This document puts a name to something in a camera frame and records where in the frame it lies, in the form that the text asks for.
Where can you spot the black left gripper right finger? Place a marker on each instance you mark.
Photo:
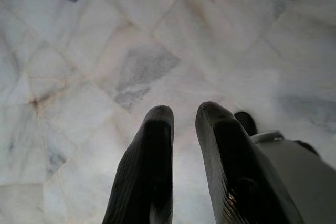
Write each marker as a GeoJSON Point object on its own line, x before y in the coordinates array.
{"type": "Point", "coordinates": [236, 166]}

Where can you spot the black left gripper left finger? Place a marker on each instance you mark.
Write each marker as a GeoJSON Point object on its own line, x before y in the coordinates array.
{"type": "Point", "coordinates": [147, 171]}

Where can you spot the black robot foot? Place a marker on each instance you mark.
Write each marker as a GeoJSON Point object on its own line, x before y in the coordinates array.
{"type": "Point", "coordinates": [245, 123]}

